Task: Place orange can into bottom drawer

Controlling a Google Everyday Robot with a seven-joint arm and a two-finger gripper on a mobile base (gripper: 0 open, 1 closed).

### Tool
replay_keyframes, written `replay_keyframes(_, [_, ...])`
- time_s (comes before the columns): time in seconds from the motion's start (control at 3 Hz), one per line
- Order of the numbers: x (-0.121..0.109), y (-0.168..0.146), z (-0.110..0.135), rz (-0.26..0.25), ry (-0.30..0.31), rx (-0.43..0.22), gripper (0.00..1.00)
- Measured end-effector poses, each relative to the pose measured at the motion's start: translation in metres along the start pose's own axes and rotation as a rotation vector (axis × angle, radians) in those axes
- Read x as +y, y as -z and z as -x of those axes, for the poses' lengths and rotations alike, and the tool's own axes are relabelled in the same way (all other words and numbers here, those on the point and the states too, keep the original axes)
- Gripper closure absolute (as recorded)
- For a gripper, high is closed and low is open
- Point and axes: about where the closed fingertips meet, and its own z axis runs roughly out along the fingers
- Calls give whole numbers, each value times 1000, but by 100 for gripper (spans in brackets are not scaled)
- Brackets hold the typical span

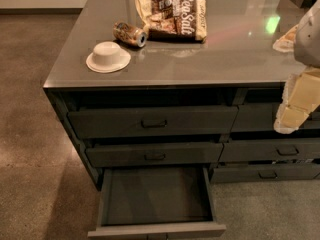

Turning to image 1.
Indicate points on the open bottom left drawer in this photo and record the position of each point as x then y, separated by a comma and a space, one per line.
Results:
156, 203

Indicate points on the bottom right drawer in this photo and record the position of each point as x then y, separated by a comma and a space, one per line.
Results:
263, 173

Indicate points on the top right drawer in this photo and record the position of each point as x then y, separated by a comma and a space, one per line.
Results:
254, 117

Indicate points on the middle right drawer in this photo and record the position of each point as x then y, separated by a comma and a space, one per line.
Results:
271, 149

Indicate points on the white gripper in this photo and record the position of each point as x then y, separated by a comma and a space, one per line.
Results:
308, 40

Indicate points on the middle left drawer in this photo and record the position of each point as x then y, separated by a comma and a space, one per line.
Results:
154, 154

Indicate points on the sea salt chip bag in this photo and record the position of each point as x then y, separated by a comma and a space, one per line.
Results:
177, 19

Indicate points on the white upside-down bowl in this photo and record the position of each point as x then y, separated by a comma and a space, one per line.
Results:
108, 57

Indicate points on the grey drawer cabinet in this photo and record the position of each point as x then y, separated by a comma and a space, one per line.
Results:
236, 65

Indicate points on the top left drawer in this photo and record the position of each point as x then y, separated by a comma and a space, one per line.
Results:
155, 121

